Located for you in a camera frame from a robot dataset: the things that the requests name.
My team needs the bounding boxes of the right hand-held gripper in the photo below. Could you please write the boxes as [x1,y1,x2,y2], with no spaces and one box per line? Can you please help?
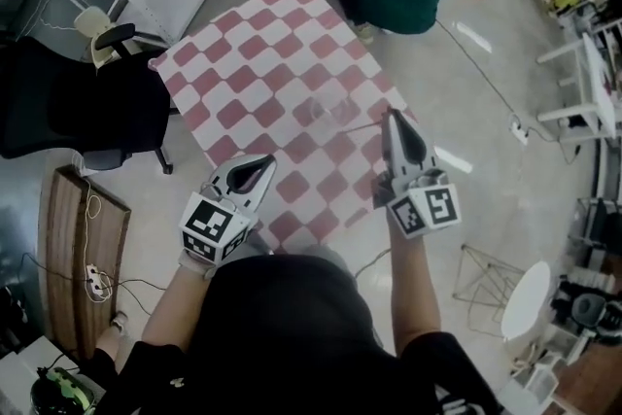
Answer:
[372,108,462,239]

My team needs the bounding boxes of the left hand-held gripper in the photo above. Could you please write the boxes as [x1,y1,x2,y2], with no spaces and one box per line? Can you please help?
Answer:
[178,154,278,267]

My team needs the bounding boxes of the clear cup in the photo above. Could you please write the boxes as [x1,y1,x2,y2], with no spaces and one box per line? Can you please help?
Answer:
[295,94,364,137]

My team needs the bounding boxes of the person's right forearm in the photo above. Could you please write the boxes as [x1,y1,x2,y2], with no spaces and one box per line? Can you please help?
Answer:
[386,208,444,356]

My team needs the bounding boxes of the person's left forearm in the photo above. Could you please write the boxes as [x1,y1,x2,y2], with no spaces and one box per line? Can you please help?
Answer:
[140,248,220,356]

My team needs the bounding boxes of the white power strip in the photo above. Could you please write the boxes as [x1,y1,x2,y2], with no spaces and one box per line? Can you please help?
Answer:
[84,262,111,303]
[507,114,531,146]

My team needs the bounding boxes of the person's black shirt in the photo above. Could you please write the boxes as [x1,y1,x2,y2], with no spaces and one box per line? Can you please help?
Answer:
[116,254,504,415]

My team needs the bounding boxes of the red white checkered tablecloth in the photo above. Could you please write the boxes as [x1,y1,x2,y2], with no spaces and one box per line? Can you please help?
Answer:
[148,0,438,257]

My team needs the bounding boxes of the brown wooden board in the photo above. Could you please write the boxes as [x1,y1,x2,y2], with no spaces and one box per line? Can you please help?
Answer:
[41,164,132,362]

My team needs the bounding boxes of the person's left leg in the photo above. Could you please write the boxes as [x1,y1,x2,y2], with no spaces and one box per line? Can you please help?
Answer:
[93,311,130,378]

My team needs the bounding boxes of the white round stool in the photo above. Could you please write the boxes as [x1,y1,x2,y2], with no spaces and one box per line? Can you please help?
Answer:
[500,259,554,349]

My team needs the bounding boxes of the black office chair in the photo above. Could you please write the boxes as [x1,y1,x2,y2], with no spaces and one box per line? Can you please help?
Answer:
[0,21,181,176]

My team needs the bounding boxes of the white table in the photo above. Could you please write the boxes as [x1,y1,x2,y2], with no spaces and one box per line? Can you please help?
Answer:
[536,31,622,143]

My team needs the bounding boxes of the beige plastic chair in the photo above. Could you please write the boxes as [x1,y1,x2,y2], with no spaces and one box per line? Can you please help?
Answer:
[72,7,123,73]

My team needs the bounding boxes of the green black helmet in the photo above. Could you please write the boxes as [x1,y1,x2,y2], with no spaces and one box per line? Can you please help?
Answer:
[28,366,97,415]

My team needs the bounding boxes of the white box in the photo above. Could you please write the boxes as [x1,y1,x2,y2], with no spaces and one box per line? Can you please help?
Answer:
[0,334,107,415]

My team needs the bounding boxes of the black floor cable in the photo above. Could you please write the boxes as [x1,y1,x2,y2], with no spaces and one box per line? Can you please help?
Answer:
[435,17,584,164]

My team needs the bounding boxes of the white cable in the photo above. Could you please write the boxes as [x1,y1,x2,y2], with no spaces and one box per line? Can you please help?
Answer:
[72,155,104,268]

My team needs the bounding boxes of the gold wire frame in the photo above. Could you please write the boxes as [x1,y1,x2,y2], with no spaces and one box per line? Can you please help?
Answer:
[451,242,527,337]

